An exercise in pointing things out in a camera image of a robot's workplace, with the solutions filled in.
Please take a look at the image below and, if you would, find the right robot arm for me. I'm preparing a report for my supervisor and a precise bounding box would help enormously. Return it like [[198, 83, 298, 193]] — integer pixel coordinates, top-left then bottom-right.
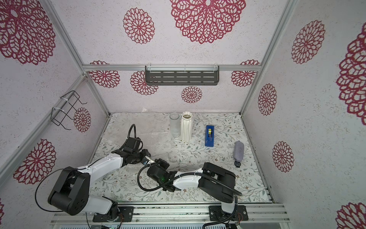
[[137, 158, 242, 229]]

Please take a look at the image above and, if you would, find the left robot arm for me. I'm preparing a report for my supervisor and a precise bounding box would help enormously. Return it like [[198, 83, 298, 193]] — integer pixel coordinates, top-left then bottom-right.
[[47, 125, 150, 222]]

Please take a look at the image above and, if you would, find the clear glass vase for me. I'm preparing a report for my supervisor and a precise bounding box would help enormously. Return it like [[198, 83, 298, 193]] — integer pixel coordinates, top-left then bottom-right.
[[169, 113, 181, 138]]

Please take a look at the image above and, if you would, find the blue tape dispenser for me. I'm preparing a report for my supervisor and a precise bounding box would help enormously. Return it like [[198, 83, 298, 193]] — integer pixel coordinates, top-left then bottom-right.
[[205, 125, 214, 147]]

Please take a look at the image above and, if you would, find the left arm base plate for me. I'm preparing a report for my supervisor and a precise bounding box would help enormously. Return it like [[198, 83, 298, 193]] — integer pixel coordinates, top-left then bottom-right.
[[92, 207, 134, 223]]

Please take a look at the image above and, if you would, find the black wire wall rack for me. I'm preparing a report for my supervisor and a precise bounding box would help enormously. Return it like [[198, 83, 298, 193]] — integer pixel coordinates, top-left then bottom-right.
[[50, 90, 87, 131]]

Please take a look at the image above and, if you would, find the grey slotted wall shelf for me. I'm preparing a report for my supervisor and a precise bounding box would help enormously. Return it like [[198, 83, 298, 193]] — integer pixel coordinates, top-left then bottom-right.
[[145, 65, 220, 86]]

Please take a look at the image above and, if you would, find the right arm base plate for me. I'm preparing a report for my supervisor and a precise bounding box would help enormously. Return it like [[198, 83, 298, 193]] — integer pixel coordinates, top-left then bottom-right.
[[209, 205, 249, 221]]

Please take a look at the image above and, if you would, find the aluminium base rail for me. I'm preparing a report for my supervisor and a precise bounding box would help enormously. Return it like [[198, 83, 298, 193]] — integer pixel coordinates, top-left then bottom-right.
[[50, 203, 290, 229]]

